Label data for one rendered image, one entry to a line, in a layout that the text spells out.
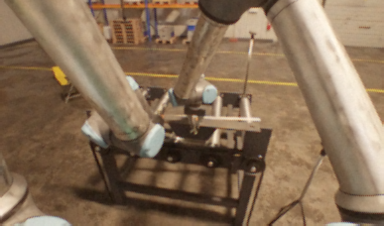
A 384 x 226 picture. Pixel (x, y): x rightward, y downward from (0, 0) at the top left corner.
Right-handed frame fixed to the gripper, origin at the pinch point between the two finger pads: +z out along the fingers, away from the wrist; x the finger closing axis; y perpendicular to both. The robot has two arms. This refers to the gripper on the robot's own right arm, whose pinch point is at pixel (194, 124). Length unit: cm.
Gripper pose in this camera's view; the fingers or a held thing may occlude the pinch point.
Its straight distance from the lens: 120.2
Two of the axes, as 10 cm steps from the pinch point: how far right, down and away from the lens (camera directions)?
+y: -1.7, 5.0, -8.5
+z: 0.0, 8.6, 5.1
